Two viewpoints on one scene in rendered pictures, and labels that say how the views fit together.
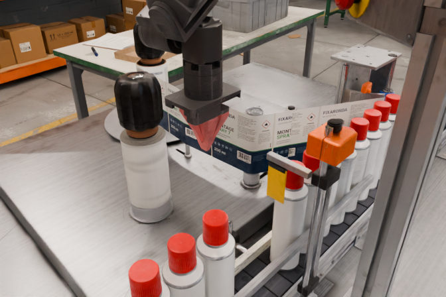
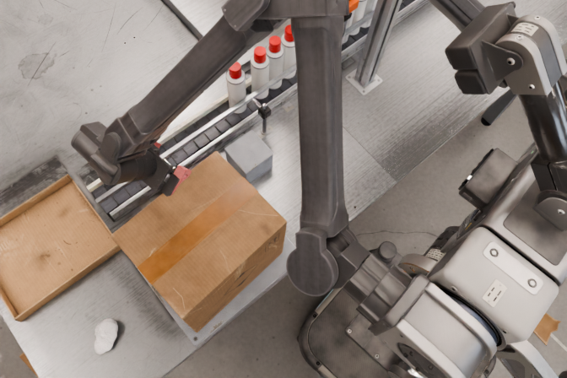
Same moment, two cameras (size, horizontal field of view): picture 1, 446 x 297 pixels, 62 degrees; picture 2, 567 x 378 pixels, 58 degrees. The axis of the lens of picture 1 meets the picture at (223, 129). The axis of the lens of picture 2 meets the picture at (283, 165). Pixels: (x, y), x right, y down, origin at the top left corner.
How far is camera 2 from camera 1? 95 cm
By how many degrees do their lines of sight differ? 37
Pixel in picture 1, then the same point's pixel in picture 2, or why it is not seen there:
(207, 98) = not seen: outside the picture
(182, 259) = (275, 47)
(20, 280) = (178, 41)
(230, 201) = not seen: hidden behind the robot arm
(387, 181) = (375, 19)
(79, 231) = (208, 16)
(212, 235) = (288, 36)
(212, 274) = (287, 53)
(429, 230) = (427, 35)
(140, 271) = (258, 51)
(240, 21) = not seen: outside the picture
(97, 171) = not seen: outside the picture
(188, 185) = not seen: outside the picture
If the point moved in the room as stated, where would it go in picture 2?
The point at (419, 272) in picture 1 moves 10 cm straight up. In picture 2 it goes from (405, 60) to (413, 40)
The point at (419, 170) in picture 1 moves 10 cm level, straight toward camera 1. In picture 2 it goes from (385, 18) to (364, 43)
